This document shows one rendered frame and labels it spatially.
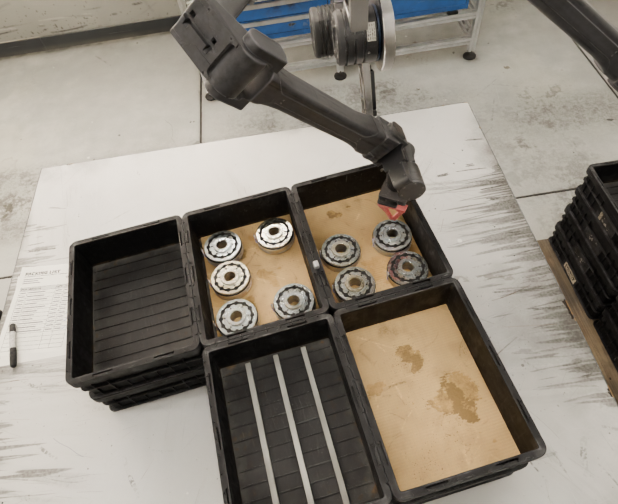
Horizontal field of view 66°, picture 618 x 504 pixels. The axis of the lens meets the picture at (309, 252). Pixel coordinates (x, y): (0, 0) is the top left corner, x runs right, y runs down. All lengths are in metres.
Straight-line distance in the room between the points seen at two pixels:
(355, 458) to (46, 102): 3.17
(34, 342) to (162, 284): 0.43
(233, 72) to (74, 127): 2.73
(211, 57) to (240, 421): 0.75
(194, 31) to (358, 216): 0.77
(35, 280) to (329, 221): 0.93
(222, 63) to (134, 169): 1.16
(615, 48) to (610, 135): 2.12
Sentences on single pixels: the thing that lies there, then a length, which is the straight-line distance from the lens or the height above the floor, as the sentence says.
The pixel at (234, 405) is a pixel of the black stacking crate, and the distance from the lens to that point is 1.14.
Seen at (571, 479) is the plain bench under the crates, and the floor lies 0.70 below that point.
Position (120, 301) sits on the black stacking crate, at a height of 0.83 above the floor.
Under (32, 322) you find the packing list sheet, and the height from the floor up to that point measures 0.70.
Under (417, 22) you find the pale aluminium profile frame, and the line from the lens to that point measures 3.13.
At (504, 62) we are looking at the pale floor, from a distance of 3.40.
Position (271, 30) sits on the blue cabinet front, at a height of 0.37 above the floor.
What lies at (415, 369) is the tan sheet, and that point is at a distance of 1.14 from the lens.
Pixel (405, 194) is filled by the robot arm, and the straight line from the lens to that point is 1.00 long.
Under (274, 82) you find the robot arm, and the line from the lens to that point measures 0.75.
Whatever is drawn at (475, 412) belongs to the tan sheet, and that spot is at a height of 0.83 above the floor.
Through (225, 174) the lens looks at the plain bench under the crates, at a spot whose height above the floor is 0.70.
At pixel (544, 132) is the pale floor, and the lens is 2.96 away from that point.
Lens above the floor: 1.89
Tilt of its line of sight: 56 degrees down
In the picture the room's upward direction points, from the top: 9 degrees counter-clockwise
